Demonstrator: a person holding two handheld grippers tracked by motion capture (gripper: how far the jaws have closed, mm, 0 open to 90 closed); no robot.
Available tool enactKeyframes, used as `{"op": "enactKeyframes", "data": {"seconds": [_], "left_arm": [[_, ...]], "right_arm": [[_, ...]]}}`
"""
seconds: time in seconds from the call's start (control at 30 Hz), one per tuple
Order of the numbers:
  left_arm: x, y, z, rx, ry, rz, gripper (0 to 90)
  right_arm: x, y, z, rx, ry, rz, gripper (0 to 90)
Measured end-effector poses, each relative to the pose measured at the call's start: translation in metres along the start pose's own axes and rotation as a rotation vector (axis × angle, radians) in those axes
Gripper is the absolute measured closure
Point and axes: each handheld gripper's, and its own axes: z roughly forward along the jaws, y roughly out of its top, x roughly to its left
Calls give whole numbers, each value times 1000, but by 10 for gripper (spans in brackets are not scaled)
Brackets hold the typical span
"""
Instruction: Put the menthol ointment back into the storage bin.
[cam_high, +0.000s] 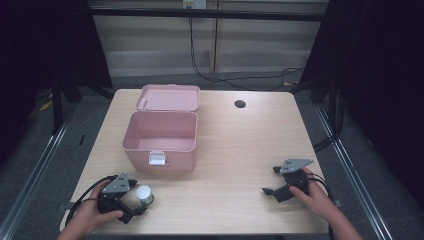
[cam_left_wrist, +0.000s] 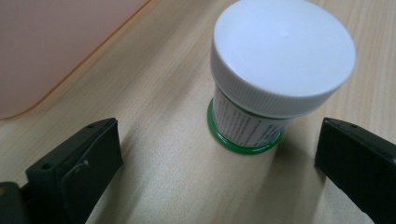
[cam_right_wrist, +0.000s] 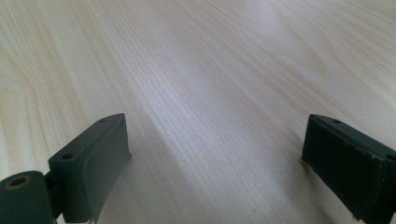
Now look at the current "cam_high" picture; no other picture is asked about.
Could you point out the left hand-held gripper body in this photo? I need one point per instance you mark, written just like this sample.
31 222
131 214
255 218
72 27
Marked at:
115 188

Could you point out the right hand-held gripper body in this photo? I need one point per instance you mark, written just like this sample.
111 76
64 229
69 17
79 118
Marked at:
293 176

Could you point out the small silver cylindrical can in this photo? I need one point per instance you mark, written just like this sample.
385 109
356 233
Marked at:
144 194

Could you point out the pink plastic box with lid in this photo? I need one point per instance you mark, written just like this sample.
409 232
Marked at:
160 143

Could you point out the person's right hand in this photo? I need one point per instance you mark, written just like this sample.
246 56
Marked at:
315 199

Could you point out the person's left hand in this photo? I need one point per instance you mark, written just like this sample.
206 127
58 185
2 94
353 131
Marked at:
87 213

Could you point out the round black table grommet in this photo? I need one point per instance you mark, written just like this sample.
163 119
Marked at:
240 104

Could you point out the black metal stand leg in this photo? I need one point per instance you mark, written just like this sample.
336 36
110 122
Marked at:
57 106

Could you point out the yellow tape piece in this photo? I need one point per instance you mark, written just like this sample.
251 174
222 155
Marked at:
45 106

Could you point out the dark curtain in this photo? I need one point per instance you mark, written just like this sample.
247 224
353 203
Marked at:
380 83
43 50

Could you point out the aluminium floor rail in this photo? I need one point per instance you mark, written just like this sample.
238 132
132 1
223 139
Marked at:
350 166
36 160

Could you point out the black horizontal frame bar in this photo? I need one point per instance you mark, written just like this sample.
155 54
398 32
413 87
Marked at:
206 14

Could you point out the white wall socket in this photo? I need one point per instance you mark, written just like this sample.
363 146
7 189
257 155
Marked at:
194 3

